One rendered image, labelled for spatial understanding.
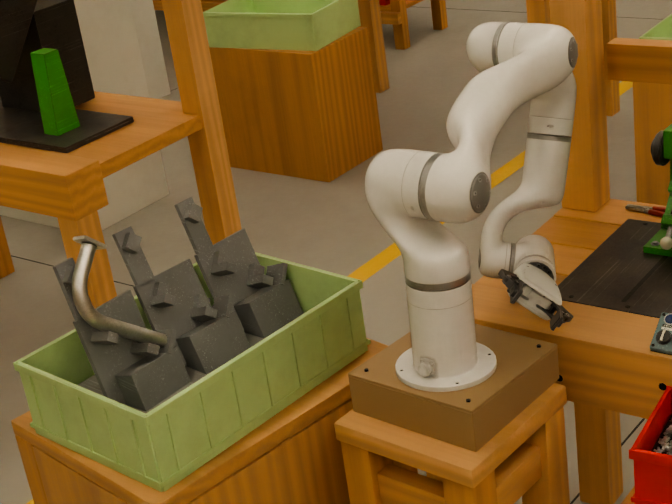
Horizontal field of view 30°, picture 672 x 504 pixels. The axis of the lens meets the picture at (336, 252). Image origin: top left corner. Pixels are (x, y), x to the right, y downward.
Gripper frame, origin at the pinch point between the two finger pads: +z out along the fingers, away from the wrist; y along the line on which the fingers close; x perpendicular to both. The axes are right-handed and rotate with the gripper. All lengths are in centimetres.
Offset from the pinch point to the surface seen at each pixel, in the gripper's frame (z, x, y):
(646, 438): 28.0, 0.7, -21.4
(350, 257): -252, -106, 9
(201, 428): 12, -53, 40
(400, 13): -541, -65, 40
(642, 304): -20.4, 6.7, -21.8
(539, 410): 8.5, -13.5, -10.2
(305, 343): -12, -38, 30
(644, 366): -1.4, 1.9, -23.7
